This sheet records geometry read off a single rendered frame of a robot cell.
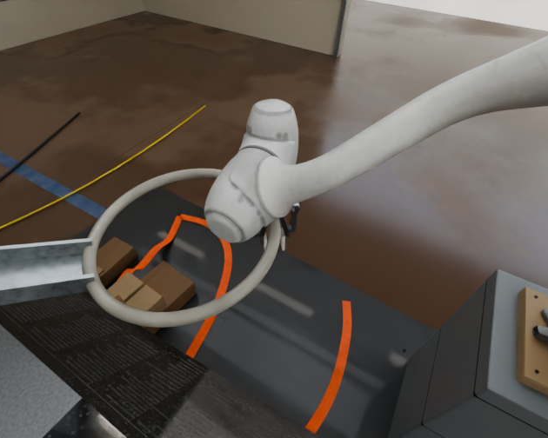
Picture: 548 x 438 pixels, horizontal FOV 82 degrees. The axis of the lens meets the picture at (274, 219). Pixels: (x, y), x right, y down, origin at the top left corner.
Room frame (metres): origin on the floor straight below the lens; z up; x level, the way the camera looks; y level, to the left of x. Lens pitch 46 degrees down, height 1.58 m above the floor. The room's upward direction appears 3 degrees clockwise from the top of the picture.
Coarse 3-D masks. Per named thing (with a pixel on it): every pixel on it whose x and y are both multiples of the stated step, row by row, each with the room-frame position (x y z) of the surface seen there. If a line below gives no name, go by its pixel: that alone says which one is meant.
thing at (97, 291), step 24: (144, 192) 0.66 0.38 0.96; (96, 240) 0.48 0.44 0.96; (96, 264) 0.42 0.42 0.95; (264, 264) 0.41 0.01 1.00; (96, 288) 0.35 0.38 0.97; (240, 288) 0.35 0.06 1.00; (120, 312) 0.29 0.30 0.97; (144, 312) 0.29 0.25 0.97; (168, 312) 0.29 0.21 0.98; (192, 312) 0.29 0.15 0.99; (216, 312) 0.30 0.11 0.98
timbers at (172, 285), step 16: (112, 240) 1.15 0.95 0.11; (112, 256) 1.03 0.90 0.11; (128, 256) 1.06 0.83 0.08; (112, 272) 0.95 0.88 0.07; (160, 272) 0.93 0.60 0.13; (176, 272) 0.94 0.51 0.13; (160, 288) 0.84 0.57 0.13; (176, 288) 0.84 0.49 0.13; (192, 288) 0.87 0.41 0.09; (176, 304) 0.77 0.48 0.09
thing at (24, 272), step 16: (80, 240) 0.46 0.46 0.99; (0, 256) 0.39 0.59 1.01; (16, 256) 0.40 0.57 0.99; (32, 256) 0.41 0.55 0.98; (48, 256) 0.42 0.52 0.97; (64, 256) 0.43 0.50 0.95; (80, 256) 0.44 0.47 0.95; (0, 272) 0.36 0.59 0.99; (16, 272) 0.37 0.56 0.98; (32, 272) 0.37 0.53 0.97; (48, 272) 0.38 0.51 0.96; (64, 272) 0.39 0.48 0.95; (80, 272) 0.40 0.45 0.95; (0, 288) 0.30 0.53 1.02; (16, 288) 0.31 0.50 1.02; (32, 288) 0.32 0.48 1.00; (48, 288) 0.33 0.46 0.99; (64, 288) 0.34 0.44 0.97; (80, 288) 0.35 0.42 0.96; (0, 304) 0.29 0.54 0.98
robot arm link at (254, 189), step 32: (512, 64) 0.43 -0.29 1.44; (544, 64) 0.41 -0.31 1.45; (448, 96) 0.43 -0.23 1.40; (480, 96) 0.42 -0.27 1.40; (512, 96) 0.41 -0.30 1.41; (544, 96) 0.40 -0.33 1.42; (384, 128) 0.41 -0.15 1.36; (416, 128) 0.40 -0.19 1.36; (256, 160) 0.41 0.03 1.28; (320, 160) 0.38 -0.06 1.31; (352, 160) 0.37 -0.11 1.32; (384, 160) 0.39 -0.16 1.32; (224, 192) 0.36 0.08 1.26; (256, 192) 0.36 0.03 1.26; (288, 192) 0.36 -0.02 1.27; (320, 192) 0.36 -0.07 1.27; (224, 224) 0.32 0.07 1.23; (256, 224) 0.33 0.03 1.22
